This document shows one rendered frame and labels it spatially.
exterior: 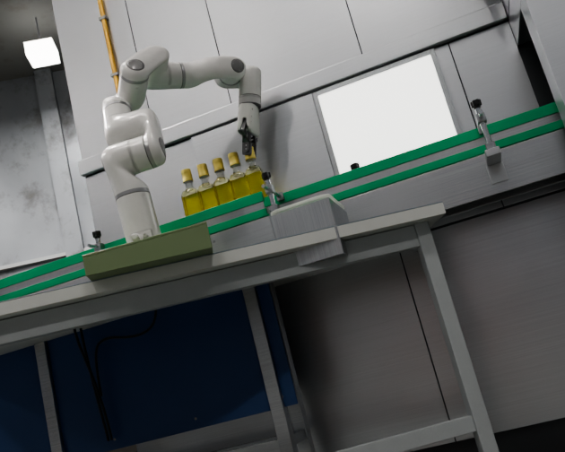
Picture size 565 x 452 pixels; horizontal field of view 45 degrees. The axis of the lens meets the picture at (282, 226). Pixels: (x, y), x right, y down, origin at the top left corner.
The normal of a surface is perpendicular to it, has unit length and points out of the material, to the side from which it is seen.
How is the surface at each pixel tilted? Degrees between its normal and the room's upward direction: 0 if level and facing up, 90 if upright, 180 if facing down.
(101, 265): 90
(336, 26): 90
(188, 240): 90
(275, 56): 90
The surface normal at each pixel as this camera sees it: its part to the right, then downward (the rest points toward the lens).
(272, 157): -0.30, -0.15
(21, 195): 0.07, -0.26
